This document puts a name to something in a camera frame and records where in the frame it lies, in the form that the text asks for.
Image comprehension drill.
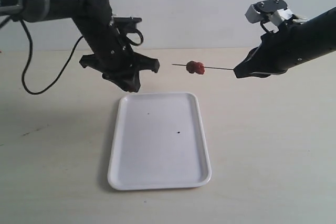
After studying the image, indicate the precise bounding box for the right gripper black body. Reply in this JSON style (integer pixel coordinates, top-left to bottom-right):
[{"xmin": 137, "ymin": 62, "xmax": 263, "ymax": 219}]
[{"xmin": 251, "ymin": 24, "xmax": 299, "ymax": 75}]

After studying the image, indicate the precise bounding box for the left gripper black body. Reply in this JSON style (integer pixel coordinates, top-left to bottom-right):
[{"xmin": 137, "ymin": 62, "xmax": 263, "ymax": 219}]
[{"xmin": 79, "ymin": 52, "xmax": 160, "ymax": 80}]

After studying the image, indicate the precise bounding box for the thin metal skewer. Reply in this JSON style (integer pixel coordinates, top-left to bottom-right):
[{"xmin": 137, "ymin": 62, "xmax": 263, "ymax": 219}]
[{"xmin": 171, "ymin": 63, "xmax": 233, "ymax": 71}]

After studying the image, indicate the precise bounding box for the red meat chunk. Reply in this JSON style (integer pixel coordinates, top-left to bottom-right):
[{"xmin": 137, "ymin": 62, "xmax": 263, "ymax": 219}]
[
  {"xmin": 195, "ymin": 62, "xmax": 205, "ymax": 75},
  {"xmin": 186, "ymin": 61, "xmax": 200, "ymax": 74}
]

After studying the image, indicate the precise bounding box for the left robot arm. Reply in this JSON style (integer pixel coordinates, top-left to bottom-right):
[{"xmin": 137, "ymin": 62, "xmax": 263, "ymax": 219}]
[{"xmin": 1, "ymin": 0, "xmax": 160, "ymax": 92}]

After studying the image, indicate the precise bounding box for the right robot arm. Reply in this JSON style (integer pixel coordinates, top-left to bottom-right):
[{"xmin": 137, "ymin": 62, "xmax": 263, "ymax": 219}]
[{"xmin": 100, "ymin": 3, "xmax": 335, "ymax": 92}]

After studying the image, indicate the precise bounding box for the white plastic tray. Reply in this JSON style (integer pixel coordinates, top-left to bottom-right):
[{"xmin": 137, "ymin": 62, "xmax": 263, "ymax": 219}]
[{"xmin": 107, "ymin": 92, "xmax": 212, "ymax": 191}]

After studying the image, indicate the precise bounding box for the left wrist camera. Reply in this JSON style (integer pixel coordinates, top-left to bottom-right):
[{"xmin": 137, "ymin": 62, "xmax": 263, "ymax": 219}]
[{"xmin": 113, "ymin": 17, "xmax": 142, "ymax": 34}]

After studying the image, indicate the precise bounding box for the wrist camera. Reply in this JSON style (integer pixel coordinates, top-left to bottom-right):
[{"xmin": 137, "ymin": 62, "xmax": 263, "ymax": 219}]
[
  {"xmin": 245, "ymin": 0, "xmax": 308, "ymax": 27},
  {"xmin": 113, "ymin": 17, "xmax": 142, "ymax": 34}
]

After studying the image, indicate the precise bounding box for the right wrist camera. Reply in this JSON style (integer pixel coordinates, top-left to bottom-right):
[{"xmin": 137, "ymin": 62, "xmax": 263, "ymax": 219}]
[{"xmin": 245, "ymin": 0, "xmax": 308, "ymax": 27}]

